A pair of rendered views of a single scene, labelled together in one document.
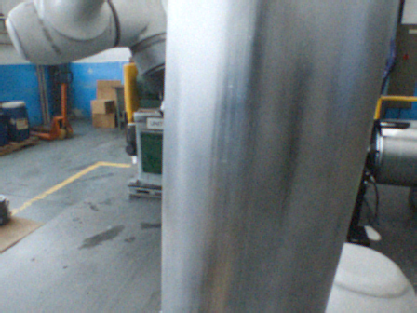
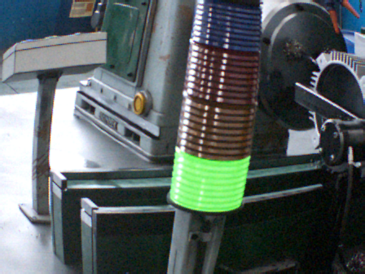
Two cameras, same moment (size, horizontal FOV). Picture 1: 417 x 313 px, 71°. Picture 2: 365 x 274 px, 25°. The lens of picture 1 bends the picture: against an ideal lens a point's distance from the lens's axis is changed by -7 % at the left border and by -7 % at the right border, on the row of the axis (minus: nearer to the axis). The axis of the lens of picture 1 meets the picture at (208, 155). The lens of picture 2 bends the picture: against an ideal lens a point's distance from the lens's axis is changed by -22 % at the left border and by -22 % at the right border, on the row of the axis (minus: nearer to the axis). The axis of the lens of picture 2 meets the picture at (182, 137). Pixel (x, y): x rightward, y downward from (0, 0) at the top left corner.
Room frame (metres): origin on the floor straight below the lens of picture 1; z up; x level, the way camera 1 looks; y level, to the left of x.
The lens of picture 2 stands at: (-0.05, -1.06, 1.30)
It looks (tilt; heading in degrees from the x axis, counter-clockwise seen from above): 16 degrees down; 41
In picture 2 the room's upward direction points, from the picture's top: 7 degrees clockwise
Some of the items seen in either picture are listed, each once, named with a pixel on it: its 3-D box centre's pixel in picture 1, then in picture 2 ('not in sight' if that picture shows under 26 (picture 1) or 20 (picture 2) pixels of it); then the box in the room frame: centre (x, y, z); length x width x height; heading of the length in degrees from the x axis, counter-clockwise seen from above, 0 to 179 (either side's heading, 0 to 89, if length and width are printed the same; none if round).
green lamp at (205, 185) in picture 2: not in sight; (209, 177); (0.56, -0.56, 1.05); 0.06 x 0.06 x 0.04
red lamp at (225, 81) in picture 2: not in sight; (224, 68); (0.56, -0.56, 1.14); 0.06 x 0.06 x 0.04
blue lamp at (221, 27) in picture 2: not in sight; (228, 20); (0.56, -0.56, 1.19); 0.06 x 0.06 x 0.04
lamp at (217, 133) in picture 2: not in sight; (217, 122); (0.56, -0.56, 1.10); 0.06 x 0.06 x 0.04
